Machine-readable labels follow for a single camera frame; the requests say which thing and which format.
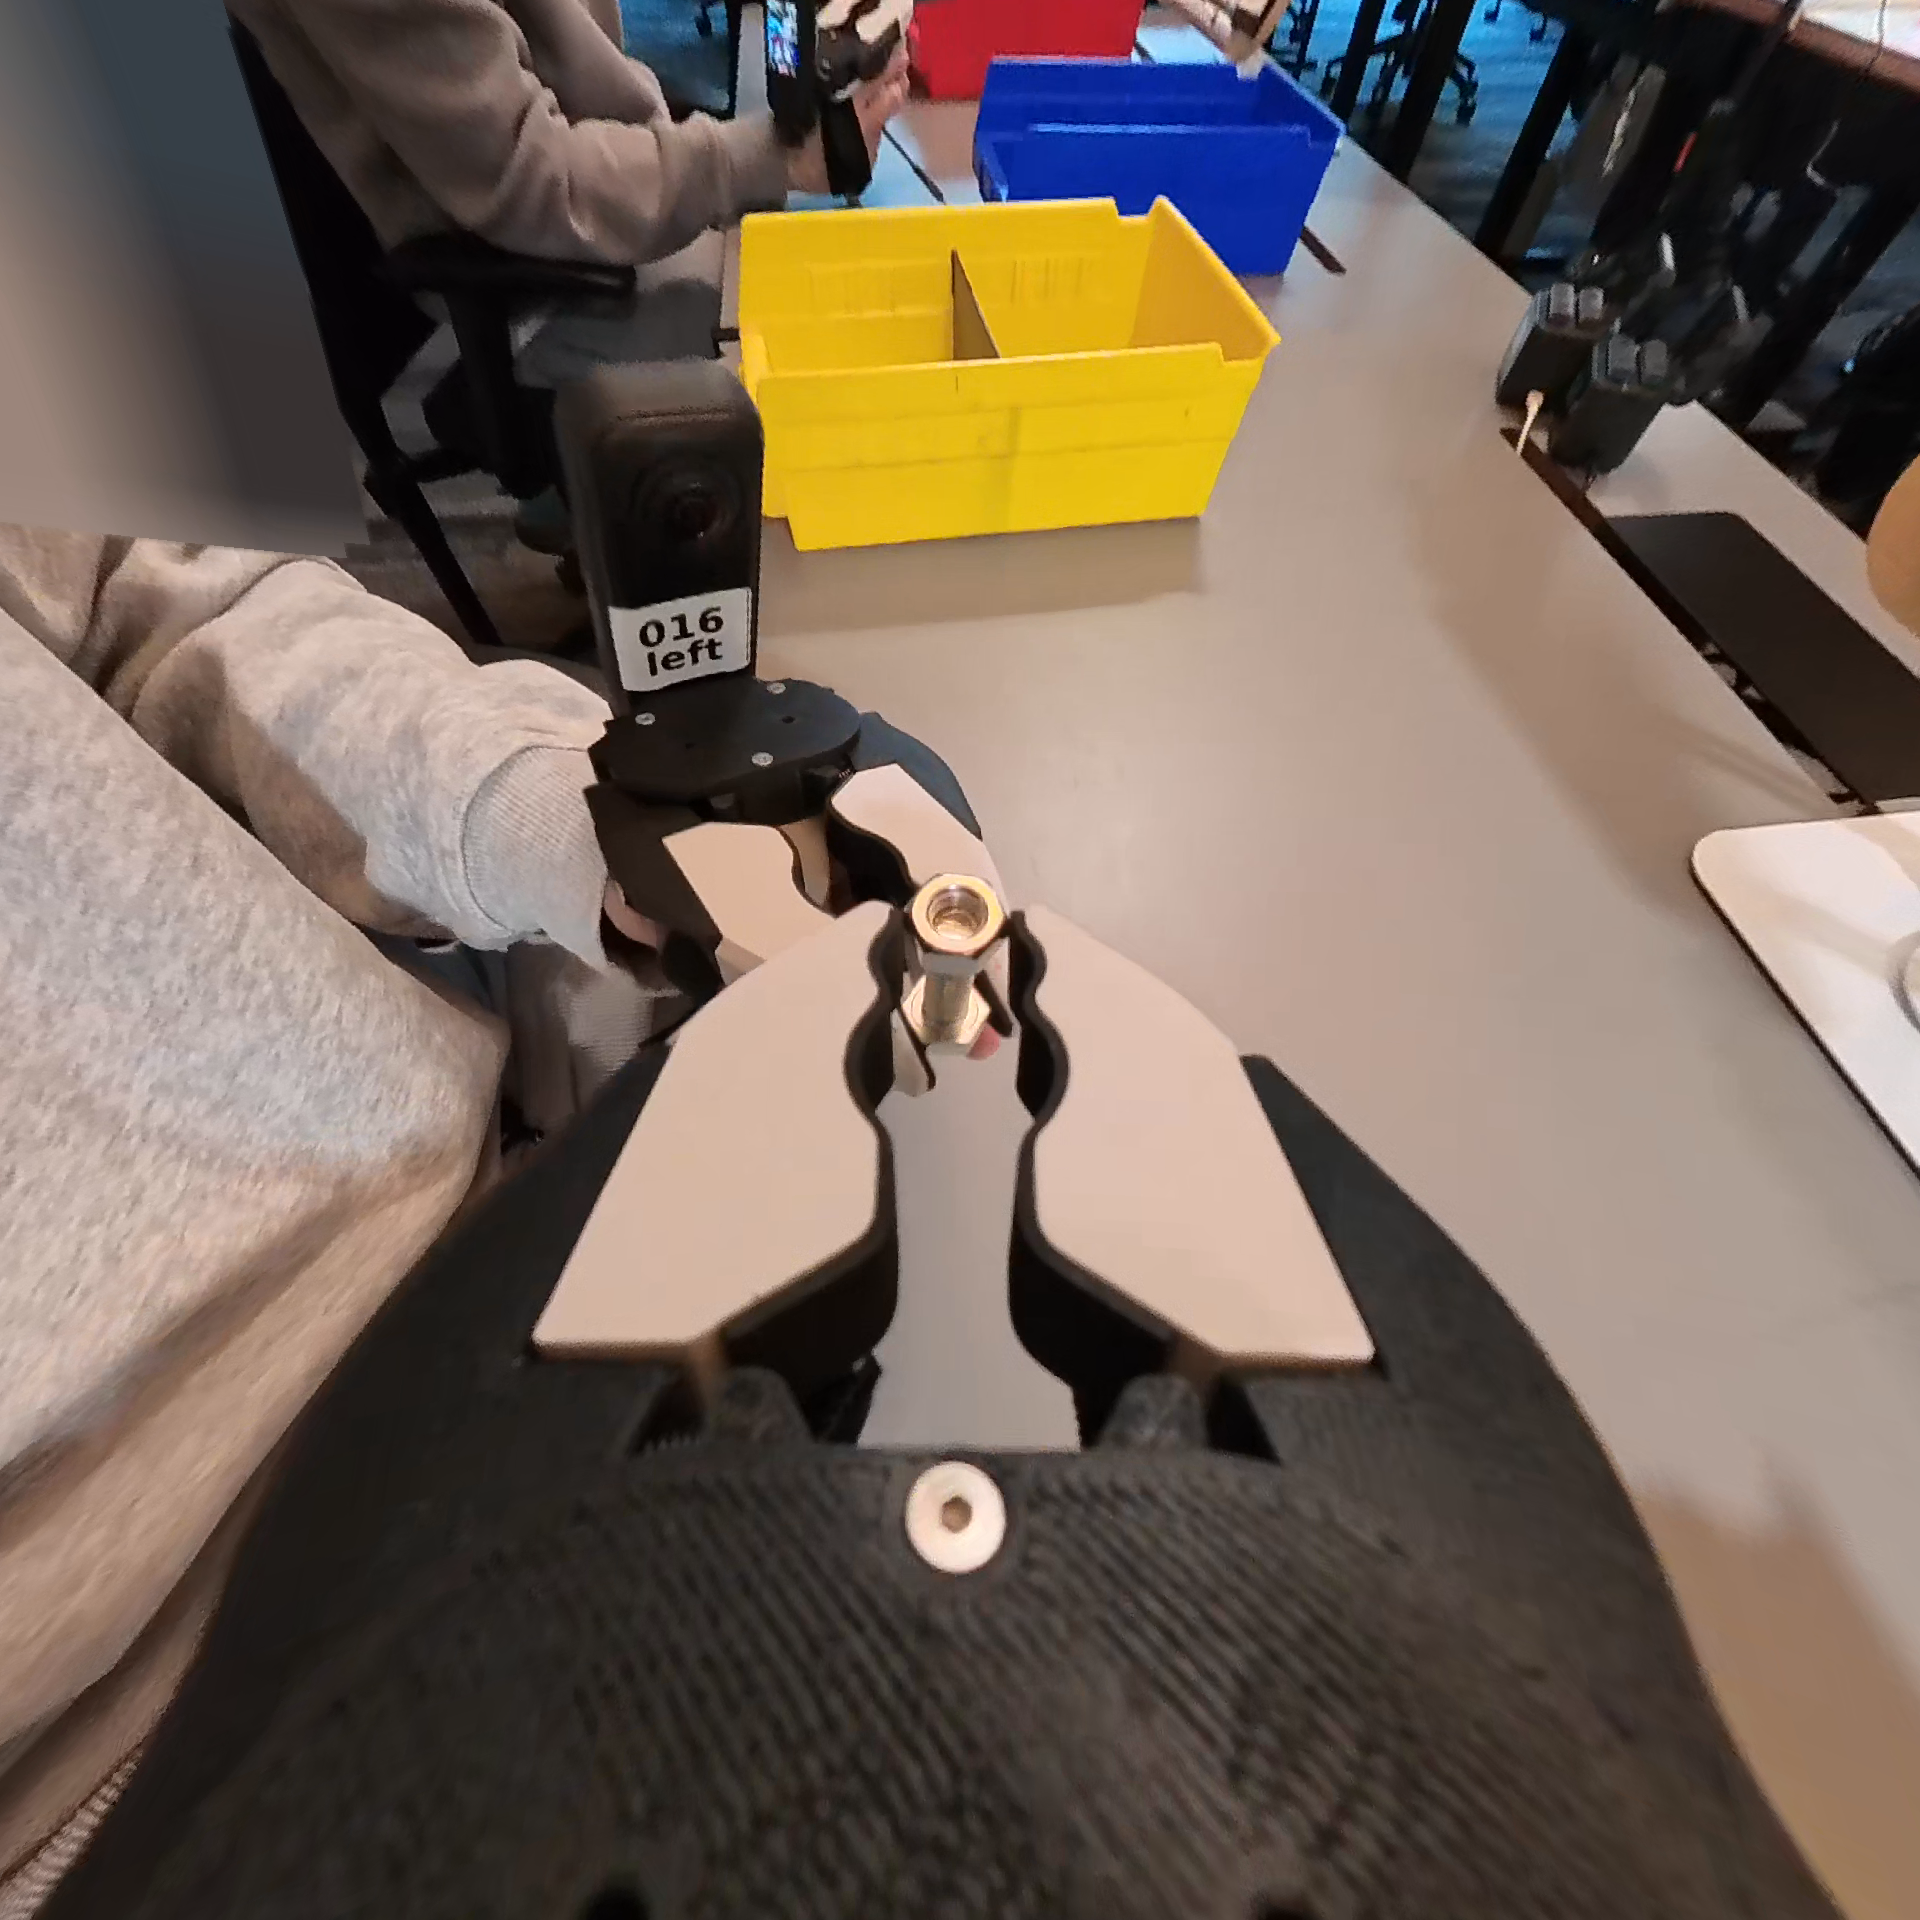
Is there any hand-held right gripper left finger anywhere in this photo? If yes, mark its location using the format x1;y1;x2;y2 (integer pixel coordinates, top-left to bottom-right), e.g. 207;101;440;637
532;900;904;1434

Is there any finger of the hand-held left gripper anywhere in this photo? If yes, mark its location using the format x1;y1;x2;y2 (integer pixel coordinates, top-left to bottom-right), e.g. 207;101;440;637
661;813;943;1100
824;761;1011;916

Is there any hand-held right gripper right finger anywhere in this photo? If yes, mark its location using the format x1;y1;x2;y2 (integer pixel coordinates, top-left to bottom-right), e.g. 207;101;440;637
1007;902;1375;1449

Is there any steel hex bolt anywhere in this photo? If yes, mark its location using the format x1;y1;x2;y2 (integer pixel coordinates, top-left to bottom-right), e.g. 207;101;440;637
900;961;1011;1060

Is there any person's left forearm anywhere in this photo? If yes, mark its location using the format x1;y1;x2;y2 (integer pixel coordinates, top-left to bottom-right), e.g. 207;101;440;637
0;525;616;977

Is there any grey desk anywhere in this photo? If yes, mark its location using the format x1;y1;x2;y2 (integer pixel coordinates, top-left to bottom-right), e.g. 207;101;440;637
717;89;1920;1920

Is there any black desk mat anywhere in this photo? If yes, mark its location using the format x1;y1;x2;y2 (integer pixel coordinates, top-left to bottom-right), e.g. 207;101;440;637
1605;510;1920;811

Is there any yellow divided plastic bin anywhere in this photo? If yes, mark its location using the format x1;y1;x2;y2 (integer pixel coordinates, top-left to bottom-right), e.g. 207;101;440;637
739;195;1279;554

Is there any person's grey sweatshirt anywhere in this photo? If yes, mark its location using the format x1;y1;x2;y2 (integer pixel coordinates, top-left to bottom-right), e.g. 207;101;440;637
0;598;663;1876

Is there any blue plastic bin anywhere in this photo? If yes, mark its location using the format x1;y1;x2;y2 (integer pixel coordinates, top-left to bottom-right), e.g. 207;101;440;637
972;57;1347;280

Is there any red plastic bin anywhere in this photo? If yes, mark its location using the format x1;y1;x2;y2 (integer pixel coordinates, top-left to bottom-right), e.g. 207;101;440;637
902;0;1145;105

